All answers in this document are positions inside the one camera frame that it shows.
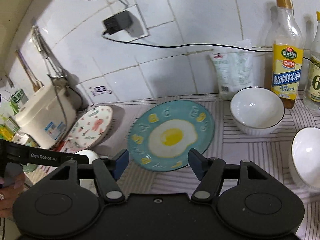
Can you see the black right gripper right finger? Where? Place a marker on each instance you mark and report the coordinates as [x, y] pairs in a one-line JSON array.
[[210, 174]]

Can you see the yellow label cooking wine bottle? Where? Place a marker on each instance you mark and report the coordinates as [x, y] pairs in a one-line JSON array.
[[286, 41]]

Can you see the cream rice cooker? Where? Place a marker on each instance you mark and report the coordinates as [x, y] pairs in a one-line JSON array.
[[46, 116]]

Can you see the white ribbed bowl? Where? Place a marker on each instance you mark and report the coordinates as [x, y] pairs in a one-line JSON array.
[[257, 111]]

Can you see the white sunshine plate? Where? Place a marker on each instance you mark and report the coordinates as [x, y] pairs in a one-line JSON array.
[[90, 154]]

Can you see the white bowl dark rim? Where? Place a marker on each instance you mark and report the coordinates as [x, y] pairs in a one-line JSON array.
[[304, 159]]

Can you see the pink bear pattern plate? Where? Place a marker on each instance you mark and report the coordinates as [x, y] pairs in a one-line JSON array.
[[89, 130]]

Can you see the black power adapter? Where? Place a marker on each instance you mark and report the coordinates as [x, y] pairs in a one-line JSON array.
[[117, 22]]

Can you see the blue fried egg plate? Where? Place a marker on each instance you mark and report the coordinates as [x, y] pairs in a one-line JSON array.
[[161, 138]]

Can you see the white plastic salt bag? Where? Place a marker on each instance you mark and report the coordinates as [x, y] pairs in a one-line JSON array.
[[234, 68]]

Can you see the person's left hand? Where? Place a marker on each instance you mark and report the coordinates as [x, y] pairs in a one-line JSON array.
[[10, 194]]

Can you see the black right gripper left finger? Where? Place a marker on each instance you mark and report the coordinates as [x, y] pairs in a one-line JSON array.
[[107, 172]]

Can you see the clear vinegar bottle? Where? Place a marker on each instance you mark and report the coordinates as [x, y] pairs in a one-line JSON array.
[[311, 92]]

